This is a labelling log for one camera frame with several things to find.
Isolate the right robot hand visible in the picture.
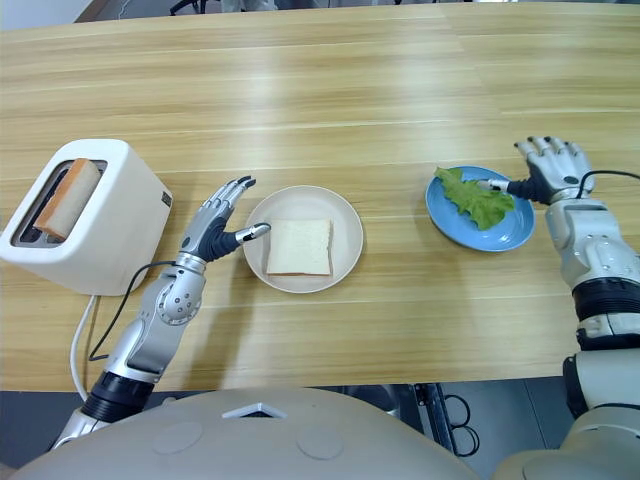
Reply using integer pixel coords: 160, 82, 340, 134
475, 135, 596, 205

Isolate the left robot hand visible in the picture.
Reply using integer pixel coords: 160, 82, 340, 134
180, 175, 273, 263

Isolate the green lettuce leaf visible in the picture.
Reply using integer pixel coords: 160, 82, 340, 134
432, 166, 516, 232

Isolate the blue round plate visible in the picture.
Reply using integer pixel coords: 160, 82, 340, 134
425, 165, 537, 253

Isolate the bread slice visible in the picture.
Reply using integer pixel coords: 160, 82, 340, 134
265, 218, 334, 278
33, 158, 102, 240

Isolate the cream round plate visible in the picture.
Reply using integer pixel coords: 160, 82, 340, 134
242, 185, 364, 294

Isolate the cream toaster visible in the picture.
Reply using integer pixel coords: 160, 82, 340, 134
0, 138, 174, 297

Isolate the robot body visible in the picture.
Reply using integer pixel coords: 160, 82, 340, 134
9, 387, 482, 480

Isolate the black cable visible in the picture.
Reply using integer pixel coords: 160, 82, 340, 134
574, 170, 640, 201
89, 259, 177, 361

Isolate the white cord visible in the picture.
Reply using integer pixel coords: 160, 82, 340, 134
70, 294, 101, 403

